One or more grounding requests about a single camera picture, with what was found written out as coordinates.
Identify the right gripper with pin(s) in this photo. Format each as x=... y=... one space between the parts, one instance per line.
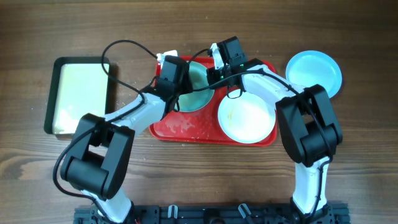
x=212 y=74

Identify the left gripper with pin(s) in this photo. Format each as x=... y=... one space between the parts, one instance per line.
x=186 y=83

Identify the light blue plate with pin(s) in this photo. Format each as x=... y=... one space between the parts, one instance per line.
x=198 y=99
x=312 y=67

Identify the white plate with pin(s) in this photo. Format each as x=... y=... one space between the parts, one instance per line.
x=245 y=117

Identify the light blue plate top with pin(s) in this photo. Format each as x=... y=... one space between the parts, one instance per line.
x=312 y=67

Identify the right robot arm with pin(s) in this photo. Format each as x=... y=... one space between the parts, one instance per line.
x=308 y=125

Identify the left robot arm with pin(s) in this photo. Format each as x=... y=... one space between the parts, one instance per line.
x=94 y=164

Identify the red plastic tray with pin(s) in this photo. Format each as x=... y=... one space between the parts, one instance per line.
x=200 y=126

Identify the dark green soapy water tray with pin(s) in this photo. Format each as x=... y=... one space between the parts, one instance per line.
x=79 y=85

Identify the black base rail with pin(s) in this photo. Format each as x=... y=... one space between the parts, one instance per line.
x=268 y=213

